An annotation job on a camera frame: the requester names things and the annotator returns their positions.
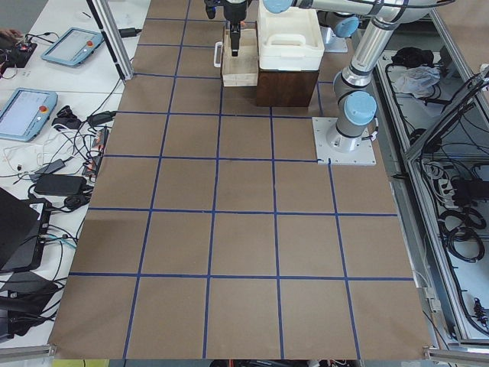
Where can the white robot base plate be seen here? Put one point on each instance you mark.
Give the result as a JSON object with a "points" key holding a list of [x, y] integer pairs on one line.
{"points": [[335, 149]]}

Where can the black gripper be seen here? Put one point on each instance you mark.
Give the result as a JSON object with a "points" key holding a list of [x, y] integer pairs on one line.
{"points": [[234, 11]]}

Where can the black power brick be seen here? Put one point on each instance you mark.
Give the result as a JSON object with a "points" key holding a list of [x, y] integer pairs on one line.
{"points": [[59, 185]]}

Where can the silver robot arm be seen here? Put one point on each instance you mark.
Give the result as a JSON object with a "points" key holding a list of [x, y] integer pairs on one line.
{"points": [[357, 107], [335, 28]]}

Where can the black power adapter top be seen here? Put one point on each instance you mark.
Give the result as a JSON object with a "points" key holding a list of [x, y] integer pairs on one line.
{"points": [[129, 32]]}

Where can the aluminium frame post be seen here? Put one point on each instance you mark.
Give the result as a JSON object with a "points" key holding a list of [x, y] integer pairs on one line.
{"points": [[108, 28]]}

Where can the blue teach pendant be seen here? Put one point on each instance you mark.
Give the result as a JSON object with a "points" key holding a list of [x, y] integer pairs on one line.
{"points": [[26, 113], [73, 47]]}

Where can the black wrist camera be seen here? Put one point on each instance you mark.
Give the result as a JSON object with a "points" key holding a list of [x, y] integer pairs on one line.
{"points": [[211, 6]]}

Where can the dark wooden cabinet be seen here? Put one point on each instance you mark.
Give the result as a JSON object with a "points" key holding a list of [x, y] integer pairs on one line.
{"points": [[285, 88]]}

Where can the light wooden drawer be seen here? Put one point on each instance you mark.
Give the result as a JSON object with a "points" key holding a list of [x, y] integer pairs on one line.
{"points": [[241, 70]]}

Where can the blue teach pendant upper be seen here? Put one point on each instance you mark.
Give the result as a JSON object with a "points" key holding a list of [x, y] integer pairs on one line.
{"points": [[73, 47]]}

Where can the black laptop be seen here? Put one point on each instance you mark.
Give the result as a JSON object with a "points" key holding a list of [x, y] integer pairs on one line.
{"points": [[23, 225]]}

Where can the white plastic tray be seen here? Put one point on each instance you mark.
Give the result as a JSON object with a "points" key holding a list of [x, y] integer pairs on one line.
{"points": [[290, 40]]}

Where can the white crumpled cloth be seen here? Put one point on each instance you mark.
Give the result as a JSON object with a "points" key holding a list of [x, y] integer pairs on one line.
{"points": [[419, 82]]}

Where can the white drawer handle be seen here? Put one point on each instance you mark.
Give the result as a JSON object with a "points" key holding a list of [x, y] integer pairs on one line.
{"points": [[217, 56]]}

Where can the person hand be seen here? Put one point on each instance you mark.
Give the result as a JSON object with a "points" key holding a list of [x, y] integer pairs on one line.
{"points": [[10, 33]]}

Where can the blue teach pendant lower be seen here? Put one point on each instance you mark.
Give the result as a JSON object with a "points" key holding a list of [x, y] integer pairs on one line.
{"points": [[26, 113]]}

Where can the black cloth bundle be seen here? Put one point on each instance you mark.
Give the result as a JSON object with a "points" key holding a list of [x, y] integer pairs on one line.
{"points": [[412, 57]]}

